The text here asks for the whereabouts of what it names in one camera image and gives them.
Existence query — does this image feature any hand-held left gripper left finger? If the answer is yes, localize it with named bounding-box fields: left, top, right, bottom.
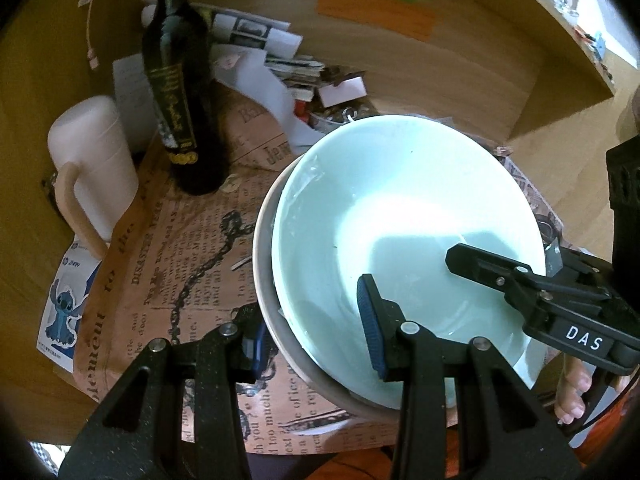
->
left=59, top=305, right=273, bottom=480

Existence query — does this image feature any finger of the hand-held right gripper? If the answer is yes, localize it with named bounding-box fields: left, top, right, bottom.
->
left=545, top=245, right=616, bottom=288
left=445, top=242, right=556, bottom=311

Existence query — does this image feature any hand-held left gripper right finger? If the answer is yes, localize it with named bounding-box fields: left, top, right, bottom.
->
left=356, top=274, right=583, bottom=480

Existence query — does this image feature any pale pink bowl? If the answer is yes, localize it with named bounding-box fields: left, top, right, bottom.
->
left=252, top=160, right=461, bottom=421

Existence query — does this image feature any mint green bowl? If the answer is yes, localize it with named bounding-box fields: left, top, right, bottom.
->
left=272, top=115, right=547, bottom=408

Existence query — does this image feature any person's right hand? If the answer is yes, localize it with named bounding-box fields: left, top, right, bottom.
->
left=554, top=360, right=598, bottom=426

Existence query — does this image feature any newspaper print table mat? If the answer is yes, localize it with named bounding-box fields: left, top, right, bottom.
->
left=75, top=80, right=576, bottom=461

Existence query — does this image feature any blue cartoon sticker card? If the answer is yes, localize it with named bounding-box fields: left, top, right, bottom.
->
left=35, top=240, right=103, bottom=376

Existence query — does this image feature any small bowl of trinkets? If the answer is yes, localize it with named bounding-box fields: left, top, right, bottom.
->
left=307, top=102, right=373, bottom=133

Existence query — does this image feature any white folded card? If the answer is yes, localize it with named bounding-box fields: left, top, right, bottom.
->
left=317, top=75, right=367, bottom=108

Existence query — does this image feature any dark wine bottle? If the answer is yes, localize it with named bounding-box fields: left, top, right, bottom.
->
left=141, top=0, right=232, bottom=196

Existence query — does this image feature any orange sticky note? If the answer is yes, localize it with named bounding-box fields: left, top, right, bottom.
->
left=316, top=0, right=437, bottom=42

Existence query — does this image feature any white paper note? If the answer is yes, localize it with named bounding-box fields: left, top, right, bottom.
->
left=112, top=52, right=161, bottom=153

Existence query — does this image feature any stack of magazines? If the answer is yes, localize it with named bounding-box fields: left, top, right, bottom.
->
left=140, top=0, right=326, bottom=106

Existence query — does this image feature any cream mug with handle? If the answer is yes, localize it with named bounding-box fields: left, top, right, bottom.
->
left=47, top=96, right=140, bottom=261

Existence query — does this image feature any white charging cable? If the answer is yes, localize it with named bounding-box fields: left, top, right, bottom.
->
left=77, top=0, right=101, bottom=68

